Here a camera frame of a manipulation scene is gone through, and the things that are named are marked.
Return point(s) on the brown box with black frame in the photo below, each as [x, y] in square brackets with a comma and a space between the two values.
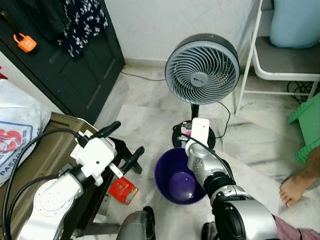
[55, 150]

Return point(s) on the navy white floral garment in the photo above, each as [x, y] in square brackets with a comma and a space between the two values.
[82, 25]

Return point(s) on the grey robot leg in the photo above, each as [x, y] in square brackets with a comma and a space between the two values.
[132, 225]
[210, 232]

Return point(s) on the light blue cushion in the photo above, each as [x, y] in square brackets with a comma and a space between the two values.
[295, 25]

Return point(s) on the green plastic stool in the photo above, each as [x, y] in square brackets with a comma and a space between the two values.
[310, 125]

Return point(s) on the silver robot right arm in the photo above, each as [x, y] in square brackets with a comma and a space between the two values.
[200, 165]

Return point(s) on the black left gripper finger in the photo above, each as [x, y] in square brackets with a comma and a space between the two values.
[134, 160]
[107, 130]

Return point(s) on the white printed sack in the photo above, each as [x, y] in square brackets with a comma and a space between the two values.
[20, 125]

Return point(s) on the red packet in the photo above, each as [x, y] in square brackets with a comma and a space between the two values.
[122, 190]

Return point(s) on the black cabinet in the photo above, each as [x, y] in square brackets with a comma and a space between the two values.
[75, 75]

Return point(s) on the grey robot left leg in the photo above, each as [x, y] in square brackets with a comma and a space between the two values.
[132, 225]

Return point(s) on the purple plastic bin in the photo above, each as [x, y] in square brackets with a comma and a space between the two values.
[167, 175]

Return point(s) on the grey robot right leg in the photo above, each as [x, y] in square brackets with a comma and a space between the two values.
[210, 232]

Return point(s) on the person bare foot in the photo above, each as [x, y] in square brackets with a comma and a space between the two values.
[295, 187]

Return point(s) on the grey pedestal fan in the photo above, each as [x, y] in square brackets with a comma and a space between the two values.
[202, 75]

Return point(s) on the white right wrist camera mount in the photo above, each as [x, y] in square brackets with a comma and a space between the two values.
[200, 131]

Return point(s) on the white frame chair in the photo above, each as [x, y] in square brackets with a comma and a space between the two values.
[280, 65]

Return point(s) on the orange padlock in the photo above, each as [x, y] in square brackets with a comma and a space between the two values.
[25, 44]

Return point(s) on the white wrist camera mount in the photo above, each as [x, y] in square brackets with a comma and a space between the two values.
[95, 155]
[200, 131]

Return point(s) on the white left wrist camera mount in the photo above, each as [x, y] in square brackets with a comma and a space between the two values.
[95, 155]

